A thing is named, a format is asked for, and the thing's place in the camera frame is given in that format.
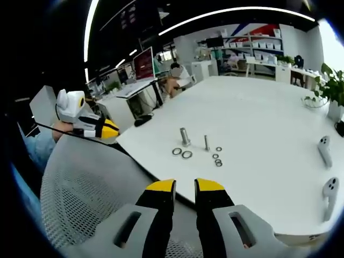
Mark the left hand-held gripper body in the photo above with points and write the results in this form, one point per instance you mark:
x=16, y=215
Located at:
x=70, y=107

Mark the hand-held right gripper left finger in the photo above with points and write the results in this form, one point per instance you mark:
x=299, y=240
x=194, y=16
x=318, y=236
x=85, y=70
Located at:
x=158, y=220

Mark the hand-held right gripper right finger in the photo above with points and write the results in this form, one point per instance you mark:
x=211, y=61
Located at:
x=212, y=220

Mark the small washers group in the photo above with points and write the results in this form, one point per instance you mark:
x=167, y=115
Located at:
x=215, y=163

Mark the large steel washer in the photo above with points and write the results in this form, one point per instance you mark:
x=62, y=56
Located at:
x=173, y=151
x=182, y=154

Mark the small threaded stud bolt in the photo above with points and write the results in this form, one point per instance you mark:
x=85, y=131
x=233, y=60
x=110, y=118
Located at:
x=206, y=143

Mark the large threaded stud bolt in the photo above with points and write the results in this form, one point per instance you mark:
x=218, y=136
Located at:
x=185, y=137

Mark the person's left hand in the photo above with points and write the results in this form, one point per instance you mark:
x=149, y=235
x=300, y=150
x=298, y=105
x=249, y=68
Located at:
x=61, y=131

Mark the grey flat panel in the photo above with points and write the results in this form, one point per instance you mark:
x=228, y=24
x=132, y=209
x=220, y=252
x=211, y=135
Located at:
x=43, y=104

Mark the black computer mouse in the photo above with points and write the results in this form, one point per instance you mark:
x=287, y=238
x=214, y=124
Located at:
x=143, y=120

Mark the small green desk plant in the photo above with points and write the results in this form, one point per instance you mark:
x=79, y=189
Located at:
x=113, y=86

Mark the white standing desk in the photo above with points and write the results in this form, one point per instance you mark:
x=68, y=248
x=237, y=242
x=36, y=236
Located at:
x=134, y=88

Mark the grey mesh office chair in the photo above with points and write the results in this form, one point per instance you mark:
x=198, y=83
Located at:
x=88, y=193

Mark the white-framed computer monitor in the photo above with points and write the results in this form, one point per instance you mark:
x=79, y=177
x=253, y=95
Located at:
x=144, y=64

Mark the white handheld controller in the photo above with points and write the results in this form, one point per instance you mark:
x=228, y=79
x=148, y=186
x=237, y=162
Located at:
x=324, y=150
x=330, y=196

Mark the black object beside pot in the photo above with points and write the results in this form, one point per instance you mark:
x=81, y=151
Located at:
x=340, y=127

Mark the white storage shelf with bins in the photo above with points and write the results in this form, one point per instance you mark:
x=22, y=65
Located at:
x=258, y=44

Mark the green potted plant white pot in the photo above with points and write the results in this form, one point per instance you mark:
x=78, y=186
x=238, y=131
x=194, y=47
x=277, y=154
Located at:
x=334, y=88

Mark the black office chair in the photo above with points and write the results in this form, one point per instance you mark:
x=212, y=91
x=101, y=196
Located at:
x=299, y=61

